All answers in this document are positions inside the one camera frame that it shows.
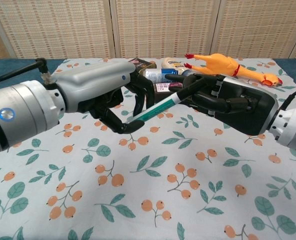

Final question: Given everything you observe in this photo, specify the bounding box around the floral print tablecloth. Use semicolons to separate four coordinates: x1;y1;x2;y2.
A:
0;56;296;240

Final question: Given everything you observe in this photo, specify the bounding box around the cream mayonnaise squeeze bottle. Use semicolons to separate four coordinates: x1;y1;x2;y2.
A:
161;56;196;76

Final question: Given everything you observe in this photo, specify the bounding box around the brown sauce bottle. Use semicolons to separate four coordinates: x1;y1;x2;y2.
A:
154;81;186;103

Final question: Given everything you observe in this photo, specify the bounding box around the dark blue table cover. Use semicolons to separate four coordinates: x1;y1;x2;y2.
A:
0;57;296;97

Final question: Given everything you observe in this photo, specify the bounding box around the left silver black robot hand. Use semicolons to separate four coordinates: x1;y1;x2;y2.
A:
54;61;155;135

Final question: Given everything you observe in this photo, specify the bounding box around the blue silver drink can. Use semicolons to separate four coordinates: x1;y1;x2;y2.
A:
144;67;181;83

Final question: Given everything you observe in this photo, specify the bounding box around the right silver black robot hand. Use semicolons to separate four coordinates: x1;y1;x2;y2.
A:
164;73;280;136

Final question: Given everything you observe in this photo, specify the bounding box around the green white marker pen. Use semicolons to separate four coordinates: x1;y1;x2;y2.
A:
132;91;182;124

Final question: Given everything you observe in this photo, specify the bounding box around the black luncheon meat tin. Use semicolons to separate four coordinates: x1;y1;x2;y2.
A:
127;57;158;76

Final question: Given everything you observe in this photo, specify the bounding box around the yellow rubber chicken toy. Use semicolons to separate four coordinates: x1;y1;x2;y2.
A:
184;52;283;88

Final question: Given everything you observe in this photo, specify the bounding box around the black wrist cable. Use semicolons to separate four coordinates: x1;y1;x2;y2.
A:
279;87;296;111
0;57;51;88

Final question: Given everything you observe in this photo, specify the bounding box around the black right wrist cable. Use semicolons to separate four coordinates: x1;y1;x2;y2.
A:
279;87;296;111

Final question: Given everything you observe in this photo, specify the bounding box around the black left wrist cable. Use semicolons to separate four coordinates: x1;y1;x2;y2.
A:
0;57;51;88

